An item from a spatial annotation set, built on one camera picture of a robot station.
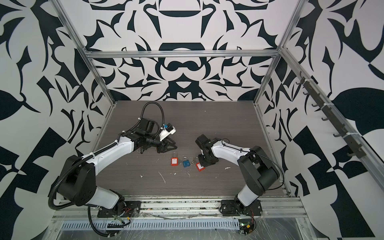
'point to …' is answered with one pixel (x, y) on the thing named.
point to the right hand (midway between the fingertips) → (205, 162)
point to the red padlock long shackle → (174, 160)
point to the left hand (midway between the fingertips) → (175, 142)
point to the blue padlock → (186, 163)
